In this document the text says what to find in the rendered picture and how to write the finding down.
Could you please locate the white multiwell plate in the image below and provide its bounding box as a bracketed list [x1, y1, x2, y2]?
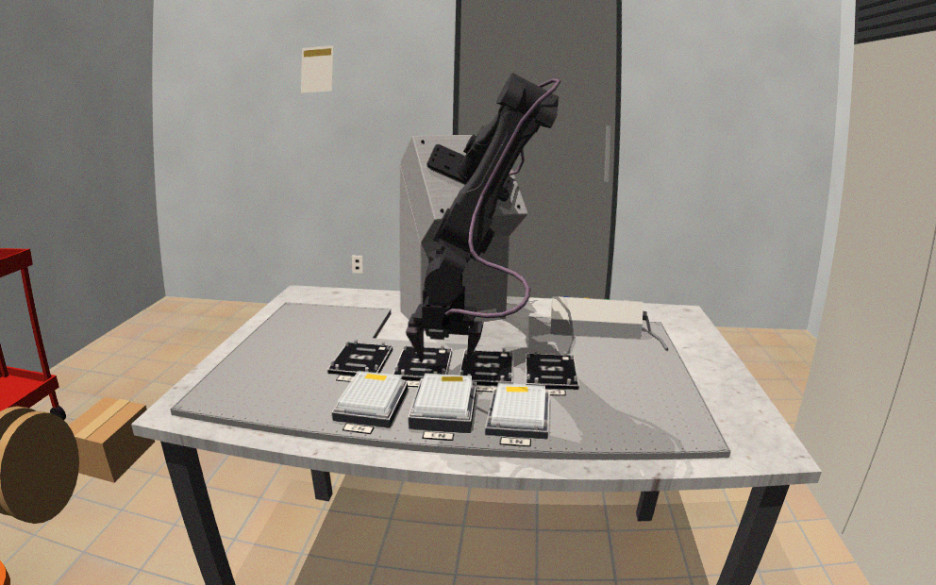
[414, 410, 467, 418]
[491, 421, 543, 428]
[338, 380, 402, 415]

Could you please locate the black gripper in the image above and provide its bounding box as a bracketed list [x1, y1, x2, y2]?
[406, 304, 483, 366]

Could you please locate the grey control panel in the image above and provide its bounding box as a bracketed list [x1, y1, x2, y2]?
[550, 296, 669, 351]

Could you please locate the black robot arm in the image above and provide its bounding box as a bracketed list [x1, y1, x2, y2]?
[422, 73, 559, 340]

